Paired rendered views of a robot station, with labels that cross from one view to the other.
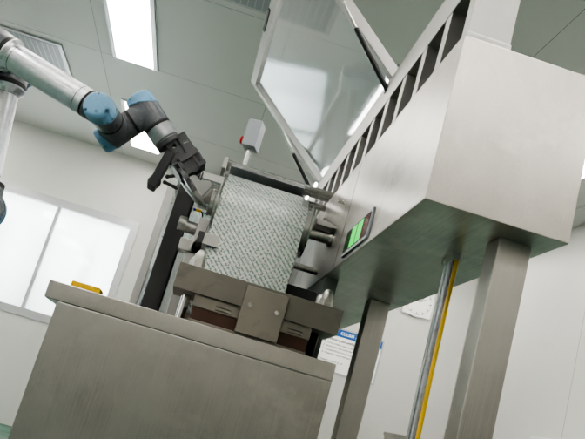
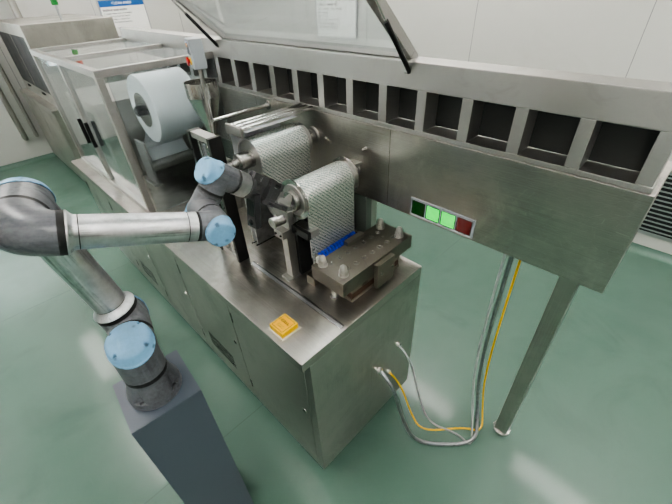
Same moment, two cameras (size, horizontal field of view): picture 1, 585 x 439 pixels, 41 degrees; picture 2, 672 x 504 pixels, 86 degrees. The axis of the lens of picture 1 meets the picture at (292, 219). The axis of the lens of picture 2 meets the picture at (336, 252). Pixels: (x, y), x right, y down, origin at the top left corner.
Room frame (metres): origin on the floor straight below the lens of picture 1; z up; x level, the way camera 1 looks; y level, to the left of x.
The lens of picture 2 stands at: (1.09, 0.81, 1.86)
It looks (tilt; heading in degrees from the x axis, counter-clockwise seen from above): 37 degrees down; 321
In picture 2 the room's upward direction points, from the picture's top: 3 degrees counter-clockwise
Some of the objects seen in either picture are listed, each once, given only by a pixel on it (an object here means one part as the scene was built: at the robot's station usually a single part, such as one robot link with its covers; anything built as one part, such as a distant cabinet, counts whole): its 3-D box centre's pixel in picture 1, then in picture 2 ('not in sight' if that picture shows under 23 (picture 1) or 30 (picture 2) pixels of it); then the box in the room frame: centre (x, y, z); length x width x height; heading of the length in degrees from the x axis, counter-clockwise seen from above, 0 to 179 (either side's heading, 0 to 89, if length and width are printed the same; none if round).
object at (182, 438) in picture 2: not in sight; (196, 456); (1.95, 0.84, 0.45); 0.20 x 0.20 x 0.90; 0
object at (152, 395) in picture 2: not in sight; (150, 377); (1.95, 0.84, 0.95); 0.15 x 0.15 x 0.10
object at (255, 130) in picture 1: (251, 135); (193, 53); (2.61, 0.22, 1.66); 0.07 x 0.07 x 0.10; 79
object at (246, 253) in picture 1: (247, 261); (332, 224); (2.01, 0.08, 1.11); 0.23 x 0.01 x 0.18; 95
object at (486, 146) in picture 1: (330, 273); (278, 120); (2.74, -0.18, 1.29); 3.10 x 0.28 x 0.30; 5
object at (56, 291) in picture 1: (184, 355); (200, 202); (3.00, 0.25, 0.88); 2.52 x 0.66 x 0.04; 5
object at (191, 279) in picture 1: (255, 301); (363, 255); (1.89, 0.03, 1.00); 0.40 x 0.16 x 0.06; 95
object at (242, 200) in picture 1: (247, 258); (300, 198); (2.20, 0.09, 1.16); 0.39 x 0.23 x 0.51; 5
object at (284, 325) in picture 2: (86, 290); (283, 325); (1.88, 0.42, 0.91); 0.07 x 0.07 x 0.02; 5
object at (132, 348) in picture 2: not in sight; (134, 350); (1.96, 0.84, 1.07); 0.13 x 0.12 x 0.14; 172
